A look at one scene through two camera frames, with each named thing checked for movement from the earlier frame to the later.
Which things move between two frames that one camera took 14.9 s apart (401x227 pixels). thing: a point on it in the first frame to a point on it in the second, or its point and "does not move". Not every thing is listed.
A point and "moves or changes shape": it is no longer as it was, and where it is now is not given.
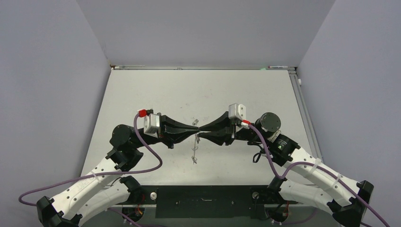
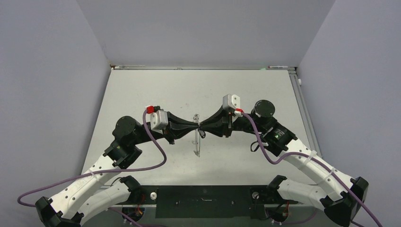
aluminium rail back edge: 114,67 does not move
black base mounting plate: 207,201 does not move
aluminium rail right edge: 308,125 does not move
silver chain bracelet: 195,148 moves or changes shape
